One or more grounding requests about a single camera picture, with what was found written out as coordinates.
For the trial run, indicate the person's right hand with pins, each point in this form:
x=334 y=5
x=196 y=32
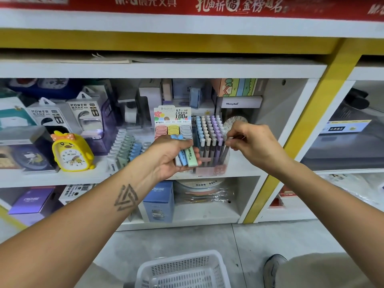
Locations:
x=258 y=147

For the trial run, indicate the person's left hand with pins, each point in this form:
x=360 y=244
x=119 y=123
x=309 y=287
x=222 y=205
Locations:
x=159 y=162

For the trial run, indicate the blue and green short packets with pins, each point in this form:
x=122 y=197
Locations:
x=187 y=156

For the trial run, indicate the white shelf with yellow trim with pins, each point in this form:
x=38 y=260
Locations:
x=198 y=70

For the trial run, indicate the white plastic basket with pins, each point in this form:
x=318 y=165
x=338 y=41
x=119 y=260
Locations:
x=156 y=261

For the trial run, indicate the person's left forearm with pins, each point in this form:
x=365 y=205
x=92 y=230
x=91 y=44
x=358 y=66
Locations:
x=66 y=237

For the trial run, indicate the person's right forearm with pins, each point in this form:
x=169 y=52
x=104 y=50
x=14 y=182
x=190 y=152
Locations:
x=336 y=222

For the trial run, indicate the white round clock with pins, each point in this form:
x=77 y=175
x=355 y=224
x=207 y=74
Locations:
x=235 y=121

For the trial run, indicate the clear plastic tray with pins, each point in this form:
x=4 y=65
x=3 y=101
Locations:
x=123 y=153

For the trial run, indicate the blue small carton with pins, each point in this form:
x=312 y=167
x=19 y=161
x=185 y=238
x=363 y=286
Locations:
x=159 y=204

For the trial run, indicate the white long box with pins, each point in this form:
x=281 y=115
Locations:
x=240 y=102

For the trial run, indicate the white refill display box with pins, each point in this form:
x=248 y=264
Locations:
x=171 y=114

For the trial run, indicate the stack of wrapped discs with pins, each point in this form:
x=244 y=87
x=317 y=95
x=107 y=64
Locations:
x=204 y=192

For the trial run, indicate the purple translucent container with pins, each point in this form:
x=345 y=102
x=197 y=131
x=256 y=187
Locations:
x=109 y=139

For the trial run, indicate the red white flat box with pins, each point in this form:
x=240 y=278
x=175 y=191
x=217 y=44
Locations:
x=285 y=198

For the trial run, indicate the tape dispenser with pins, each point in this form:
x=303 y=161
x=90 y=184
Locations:
x=129 y=112

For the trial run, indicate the pastel sticky notes pack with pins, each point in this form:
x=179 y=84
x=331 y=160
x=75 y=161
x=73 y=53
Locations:
x=237 y=88

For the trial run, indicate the white tall box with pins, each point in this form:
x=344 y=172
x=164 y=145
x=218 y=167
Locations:
x=150 y=96

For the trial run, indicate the grey digital clock box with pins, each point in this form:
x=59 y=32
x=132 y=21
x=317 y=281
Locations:
x=189 y=94

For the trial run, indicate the yellow alarm clock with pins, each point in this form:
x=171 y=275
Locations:
x=72 y=154

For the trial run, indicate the white hanging accessory box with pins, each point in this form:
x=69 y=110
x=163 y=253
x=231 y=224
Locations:
x=85 y=112
x=48 y=115

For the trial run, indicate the large white cardboard box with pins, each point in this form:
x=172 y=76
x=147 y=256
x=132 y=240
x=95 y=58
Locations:
x=73 y=193

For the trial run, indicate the flat cardboard sheets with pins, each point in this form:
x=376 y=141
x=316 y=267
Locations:
x=228 y=58

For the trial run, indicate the plastic wrapped items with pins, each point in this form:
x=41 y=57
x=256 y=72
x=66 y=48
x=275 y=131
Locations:
x=360 y=186

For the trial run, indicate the grey sneaker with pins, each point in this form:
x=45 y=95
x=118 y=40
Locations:
x=273 y=270

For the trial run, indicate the clear boxed dark clock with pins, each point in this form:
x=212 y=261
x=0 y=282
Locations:
x=25 y=153

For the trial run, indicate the purple box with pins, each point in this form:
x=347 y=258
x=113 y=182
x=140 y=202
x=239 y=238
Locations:
x=31 y=204

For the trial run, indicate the teal white box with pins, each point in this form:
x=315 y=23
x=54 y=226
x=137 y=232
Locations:
x=15 y=114

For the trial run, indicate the red banner strip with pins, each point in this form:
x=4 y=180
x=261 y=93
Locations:
x=90 y=3

